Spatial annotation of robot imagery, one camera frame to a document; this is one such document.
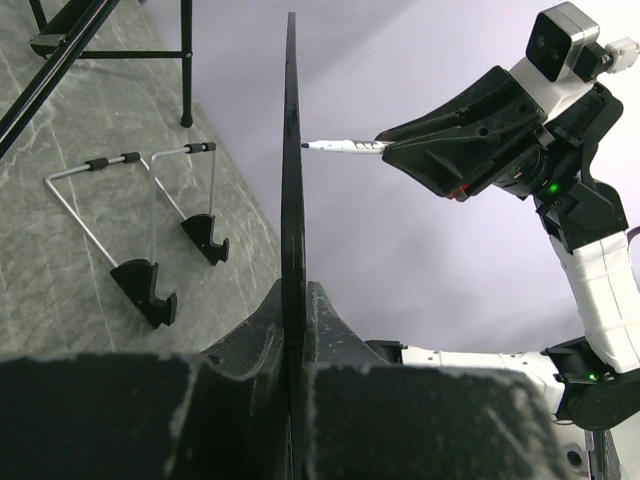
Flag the black whiteboard easel stand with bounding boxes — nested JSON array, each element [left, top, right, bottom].
[[43, 141, 231, 330]]

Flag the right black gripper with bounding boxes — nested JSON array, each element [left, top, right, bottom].
[[375, 66, 584, 202]]

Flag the black perforated music stand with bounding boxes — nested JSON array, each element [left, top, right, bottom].
[[1, 0, 194, 154]]

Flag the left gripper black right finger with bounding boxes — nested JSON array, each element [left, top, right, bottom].
[[302, 282, 571, 479]]

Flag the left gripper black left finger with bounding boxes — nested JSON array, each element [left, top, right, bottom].
[[1, 285, 288, 479]]

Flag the white blue whiteboard marker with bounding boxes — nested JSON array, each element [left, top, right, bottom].
[[300, 139, 391, 155]]

